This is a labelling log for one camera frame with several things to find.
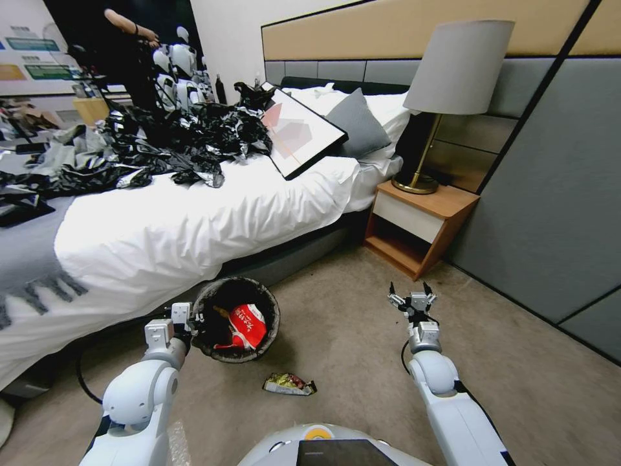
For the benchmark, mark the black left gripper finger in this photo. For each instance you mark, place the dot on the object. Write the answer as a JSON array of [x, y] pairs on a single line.
[[198, 319], [195, 335]]

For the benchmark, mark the black bottle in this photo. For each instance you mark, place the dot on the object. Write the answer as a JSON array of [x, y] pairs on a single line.
[[220, 90]]

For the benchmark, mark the brown peel scrap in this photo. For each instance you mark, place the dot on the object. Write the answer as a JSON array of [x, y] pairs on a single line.
[[220, 310]]

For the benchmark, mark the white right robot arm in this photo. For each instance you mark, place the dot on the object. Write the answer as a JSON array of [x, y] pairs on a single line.
[[451, 403]]

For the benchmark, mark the wooden white-drawer nightstand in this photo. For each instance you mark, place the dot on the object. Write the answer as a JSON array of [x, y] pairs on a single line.
[[427, 213]]

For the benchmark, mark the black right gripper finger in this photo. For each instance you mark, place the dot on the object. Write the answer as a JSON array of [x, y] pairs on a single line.
[[429, 294], [396, 299]]

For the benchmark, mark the person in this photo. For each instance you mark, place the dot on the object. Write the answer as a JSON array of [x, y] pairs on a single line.
[[128, 58]]

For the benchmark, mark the dark grey round trash bin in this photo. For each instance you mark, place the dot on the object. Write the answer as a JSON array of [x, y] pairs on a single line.
[[271, 310]]

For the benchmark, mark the white robot front shell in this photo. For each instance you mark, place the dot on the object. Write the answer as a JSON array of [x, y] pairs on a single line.
[[335, 444]]

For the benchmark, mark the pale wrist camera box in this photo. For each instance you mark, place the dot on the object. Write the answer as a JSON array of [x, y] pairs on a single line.
[[417, 300], [182, 311]]

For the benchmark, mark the red crumpled snack bag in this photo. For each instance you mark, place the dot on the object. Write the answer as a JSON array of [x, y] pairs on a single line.
[[248, 326]]

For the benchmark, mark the grey bed base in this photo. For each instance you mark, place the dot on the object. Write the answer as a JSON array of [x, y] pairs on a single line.
[[291, 257]]

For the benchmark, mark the white pillow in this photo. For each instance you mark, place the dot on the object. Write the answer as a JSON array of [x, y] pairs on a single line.
[[393, 109]]

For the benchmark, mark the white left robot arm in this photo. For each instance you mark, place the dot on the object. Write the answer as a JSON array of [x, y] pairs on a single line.
[[140, 388]]

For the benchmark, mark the dark green headboard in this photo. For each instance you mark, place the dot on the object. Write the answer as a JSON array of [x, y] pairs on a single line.
[[339, 86]]

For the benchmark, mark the white duvet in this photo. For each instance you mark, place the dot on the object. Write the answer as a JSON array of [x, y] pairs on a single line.
[[194, 223]]

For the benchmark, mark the green wall poster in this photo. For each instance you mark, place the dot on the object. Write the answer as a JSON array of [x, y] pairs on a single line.
[[31, 43]]

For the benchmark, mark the crumpled foil snack wrapper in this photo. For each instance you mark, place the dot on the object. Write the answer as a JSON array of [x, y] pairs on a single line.
[[289, 383]]

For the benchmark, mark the black framed picture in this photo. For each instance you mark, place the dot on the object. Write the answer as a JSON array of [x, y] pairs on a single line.
[[305, 131]]

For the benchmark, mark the grey pillow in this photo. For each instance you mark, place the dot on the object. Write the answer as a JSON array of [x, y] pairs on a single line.
[[361, 126]]

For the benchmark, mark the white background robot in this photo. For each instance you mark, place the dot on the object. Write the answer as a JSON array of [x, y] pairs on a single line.
[[182, 53], [164, 80]]

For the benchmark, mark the grey shade brass table lamp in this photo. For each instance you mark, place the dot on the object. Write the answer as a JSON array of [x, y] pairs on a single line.
[[461, 68]]

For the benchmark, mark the grey fringed blanket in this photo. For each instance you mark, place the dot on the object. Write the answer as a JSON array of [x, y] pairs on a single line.
[[29, 262]]

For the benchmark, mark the pile of black plastic bags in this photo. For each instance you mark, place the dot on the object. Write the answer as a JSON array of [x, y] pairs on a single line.
[[160, 136]]

